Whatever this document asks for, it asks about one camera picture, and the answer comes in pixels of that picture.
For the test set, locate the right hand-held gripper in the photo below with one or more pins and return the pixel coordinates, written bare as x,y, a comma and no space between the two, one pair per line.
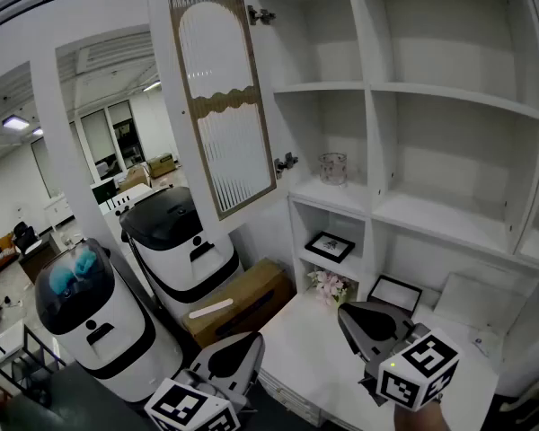
377,330

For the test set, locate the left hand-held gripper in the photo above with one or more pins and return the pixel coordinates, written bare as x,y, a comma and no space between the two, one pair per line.
227,357

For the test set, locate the white glass-panel cabinet door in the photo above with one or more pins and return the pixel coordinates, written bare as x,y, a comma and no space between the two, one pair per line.
224,151

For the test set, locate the person's right forearm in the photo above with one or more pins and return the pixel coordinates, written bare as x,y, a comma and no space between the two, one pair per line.
420,421

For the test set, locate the white open shelf cabinet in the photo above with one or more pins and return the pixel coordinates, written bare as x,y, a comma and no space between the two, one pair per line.
449,160

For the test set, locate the metal cabinet hinge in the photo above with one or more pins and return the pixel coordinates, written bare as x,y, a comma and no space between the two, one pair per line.
285,163
259,15

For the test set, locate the low white cabinet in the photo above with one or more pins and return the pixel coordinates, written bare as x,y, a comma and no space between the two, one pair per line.
59,211

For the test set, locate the brown cardboard box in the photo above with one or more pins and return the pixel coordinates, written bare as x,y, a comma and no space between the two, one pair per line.
247,301

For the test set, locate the pink flower bouquet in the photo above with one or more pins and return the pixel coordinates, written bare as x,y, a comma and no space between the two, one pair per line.
330,285

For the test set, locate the white drawer unit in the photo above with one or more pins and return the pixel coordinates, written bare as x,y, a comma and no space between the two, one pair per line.
287,398

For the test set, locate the white robot with black lid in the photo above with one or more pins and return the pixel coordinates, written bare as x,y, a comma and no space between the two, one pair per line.
193,267

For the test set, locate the white robot with blue display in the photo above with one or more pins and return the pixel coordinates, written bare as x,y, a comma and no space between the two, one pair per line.
103,330

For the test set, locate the floral glass cup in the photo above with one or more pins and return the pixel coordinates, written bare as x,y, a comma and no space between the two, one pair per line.
333,169

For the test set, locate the small cardboard box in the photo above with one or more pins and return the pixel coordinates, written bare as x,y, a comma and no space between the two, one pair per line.
135,178
161,165

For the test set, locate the black office chair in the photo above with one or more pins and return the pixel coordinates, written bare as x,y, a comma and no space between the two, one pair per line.
24,236

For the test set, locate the rectangular ceiling light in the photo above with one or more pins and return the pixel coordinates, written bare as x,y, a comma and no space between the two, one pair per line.
15,122

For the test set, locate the large black picture frame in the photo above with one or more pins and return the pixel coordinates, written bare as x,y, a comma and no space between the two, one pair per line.
395,294

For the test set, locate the small black picture frame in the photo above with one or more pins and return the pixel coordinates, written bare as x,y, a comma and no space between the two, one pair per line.
330,246

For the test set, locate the black metal frame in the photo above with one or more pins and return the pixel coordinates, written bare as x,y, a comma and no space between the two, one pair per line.
36,366

